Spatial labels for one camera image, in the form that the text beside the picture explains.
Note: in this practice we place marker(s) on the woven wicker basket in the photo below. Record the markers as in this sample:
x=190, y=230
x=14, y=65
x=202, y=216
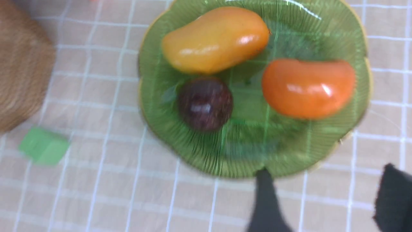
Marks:
x=27, y=57

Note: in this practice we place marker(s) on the orange persimmon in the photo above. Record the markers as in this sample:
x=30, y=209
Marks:
x=309, y=90

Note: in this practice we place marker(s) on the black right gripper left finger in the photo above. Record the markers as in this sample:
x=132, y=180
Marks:
x=267, y=215

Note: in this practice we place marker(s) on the green foam cube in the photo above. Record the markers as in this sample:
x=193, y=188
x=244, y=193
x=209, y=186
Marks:
x=44, y=147

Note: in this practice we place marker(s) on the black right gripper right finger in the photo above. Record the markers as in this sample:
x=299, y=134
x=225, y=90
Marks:
x=393, y=205

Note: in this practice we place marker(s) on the dark purple mangosteen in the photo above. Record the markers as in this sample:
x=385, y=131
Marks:
x=205, y=103

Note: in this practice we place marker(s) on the green glass leaf plate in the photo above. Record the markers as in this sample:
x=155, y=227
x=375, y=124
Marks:
x=257, y=137

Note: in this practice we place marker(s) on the beige checked tablecloth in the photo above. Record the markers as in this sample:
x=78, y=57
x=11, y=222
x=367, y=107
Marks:
x=117, y=177

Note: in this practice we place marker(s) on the yellow orange mango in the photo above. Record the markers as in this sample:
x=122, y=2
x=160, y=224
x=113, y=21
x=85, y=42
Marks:
x=215, y=41

